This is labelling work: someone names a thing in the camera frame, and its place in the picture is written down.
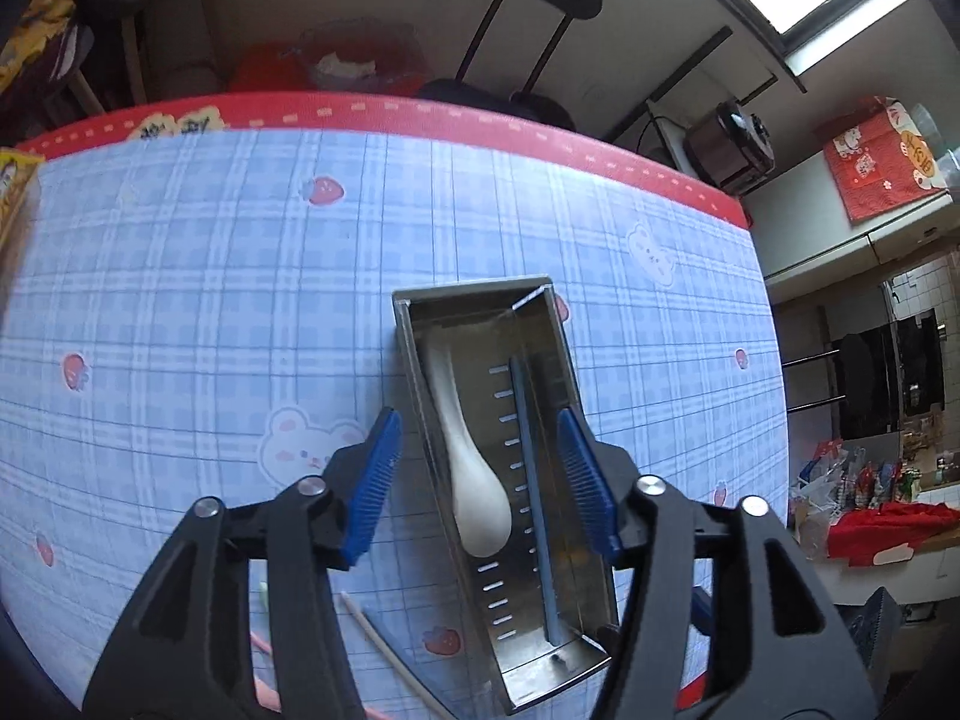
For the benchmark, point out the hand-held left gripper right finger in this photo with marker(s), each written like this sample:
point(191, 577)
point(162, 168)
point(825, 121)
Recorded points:
point(585, 480)

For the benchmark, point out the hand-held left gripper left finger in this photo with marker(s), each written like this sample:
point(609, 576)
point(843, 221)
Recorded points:
point(371, 487)

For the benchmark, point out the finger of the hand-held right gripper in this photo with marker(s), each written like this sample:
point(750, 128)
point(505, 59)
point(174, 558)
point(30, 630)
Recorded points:
point(874, 630)

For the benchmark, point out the stainless steel utensil holder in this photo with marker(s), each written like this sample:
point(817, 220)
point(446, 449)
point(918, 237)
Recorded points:
point(480, 315)

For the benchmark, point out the red cloth bundle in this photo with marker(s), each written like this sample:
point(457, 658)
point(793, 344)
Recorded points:
point(885, 529)

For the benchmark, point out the white spoon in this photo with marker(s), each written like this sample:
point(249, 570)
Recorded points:
point(480, 502)

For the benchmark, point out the pile of snack packets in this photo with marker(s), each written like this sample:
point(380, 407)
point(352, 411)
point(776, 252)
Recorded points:
point(870, 476)

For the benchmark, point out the beige chopstick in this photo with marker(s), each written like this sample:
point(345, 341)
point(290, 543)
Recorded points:
point(382, 645)

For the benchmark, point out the pink chopstick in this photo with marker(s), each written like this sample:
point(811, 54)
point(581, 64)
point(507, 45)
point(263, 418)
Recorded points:
point(266, 694)

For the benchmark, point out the blue plaid tablecloth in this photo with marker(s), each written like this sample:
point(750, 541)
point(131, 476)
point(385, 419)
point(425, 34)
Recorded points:
point(187, 277)

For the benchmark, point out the white refrigerator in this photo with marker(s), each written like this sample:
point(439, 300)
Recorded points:
point(825, 247)

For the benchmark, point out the silver rice cooker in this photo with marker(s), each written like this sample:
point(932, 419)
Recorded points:
point(739, 142)

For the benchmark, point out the black metal rack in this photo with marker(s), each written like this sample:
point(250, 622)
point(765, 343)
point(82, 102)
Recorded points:
point(675, 82)

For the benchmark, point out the red printed cloth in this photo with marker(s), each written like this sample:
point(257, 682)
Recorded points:
point(870, 165)

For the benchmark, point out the red plastic bag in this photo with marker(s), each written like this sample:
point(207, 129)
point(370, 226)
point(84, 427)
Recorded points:
point(262, 67)

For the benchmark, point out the yellow snack tray pack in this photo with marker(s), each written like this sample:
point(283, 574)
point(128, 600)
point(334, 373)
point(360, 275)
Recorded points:
point(15, 180)

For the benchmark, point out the clear plastic containers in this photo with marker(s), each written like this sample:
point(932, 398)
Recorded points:
point(941, 157)

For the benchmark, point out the round wooden stool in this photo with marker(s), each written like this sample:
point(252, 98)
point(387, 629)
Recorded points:
point(131, 45)

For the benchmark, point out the yellow garment pile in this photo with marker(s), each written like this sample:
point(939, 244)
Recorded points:
point(37, 22)

